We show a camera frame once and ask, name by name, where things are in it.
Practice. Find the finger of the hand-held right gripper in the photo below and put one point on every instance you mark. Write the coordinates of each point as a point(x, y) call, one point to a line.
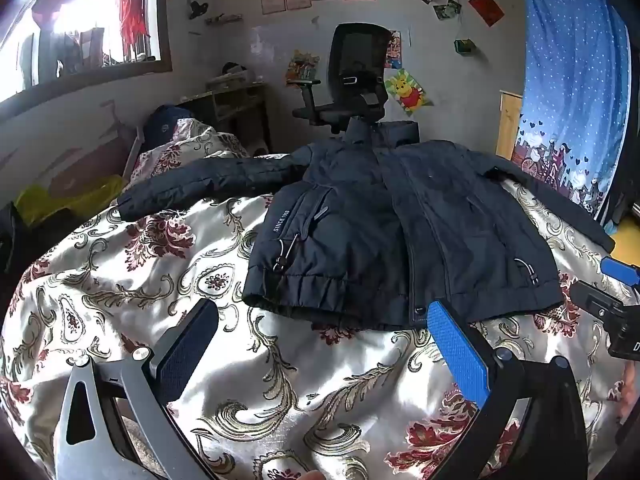
point(595, 302)
point(622, 270)

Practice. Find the yellow bear cartoon poster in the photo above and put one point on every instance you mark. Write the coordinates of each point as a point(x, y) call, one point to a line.
point(407, 91)

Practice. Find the red paper envelope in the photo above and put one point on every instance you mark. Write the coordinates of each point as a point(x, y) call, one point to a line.
point(486, 7)

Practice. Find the colourful cartoon character poster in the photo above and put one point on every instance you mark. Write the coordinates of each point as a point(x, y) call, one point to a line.
point(395, 50)

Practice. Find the black mesh office chair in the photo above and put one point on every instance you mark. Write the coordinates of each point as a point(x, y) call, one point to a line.
point(360, 50)

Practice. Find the red hanging cloth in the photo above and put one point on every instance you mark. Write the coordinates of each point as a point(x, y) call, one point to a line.
point(131, 10)

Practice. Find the dark navy padded jacket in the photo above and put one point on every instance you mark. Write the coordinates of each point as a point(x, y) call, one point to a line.
point(350, 210)

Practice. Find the green wall photo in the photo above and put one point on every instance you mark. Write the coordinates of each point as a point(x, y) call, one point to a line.
point(447, 9)

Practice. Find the wooden framed window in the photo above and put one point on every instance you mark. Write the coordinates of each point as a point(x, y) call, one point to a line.
point(75, 10)

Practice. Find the blue dotted printed curtain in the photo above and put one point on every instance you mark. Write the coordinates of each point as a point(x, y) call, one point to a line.
point(565, 60)

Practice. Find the orange cartoon figure poster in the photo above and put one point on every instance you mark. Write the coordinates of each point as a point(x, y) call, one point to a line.
point(301, 67)

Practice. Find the floral satin bedspread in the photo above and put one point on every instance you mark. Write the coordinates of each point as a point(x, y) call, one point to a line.
point(150, 285)

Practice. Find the dark cap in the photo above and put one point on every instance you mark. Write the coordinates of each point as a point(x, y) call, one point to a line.
point(232, 67)

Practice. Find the small wooden desk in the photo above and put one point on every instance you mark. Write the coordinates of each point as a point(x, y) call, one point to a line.
point(240, 96)

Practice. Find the small wall shelf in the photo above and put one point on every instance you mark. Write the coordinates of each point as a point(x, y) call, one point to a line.
point(224, 19)

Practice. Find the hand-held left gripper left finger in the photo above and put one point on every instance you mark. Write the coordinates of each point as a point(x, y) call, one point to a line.
point(186, 347)

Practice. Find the small green wall box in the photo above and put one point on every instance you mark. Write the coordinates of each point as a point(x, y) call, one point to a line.
point(463, 46)

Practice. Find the light wooden board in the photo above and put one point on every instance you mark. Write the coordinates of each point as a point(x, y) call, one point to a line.
point(509, 125)

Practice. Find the flat box on desk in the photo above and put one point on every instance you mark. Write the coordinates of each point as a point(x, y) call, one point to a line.
point(227, 80)

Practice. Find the dark blue bag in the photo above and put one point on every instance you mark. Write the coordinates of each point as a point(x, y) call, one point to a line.
point(162, 125)

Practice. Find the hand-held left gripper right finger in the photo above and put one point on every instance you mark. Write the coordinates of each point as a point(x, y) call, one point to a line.
point(457, 347)

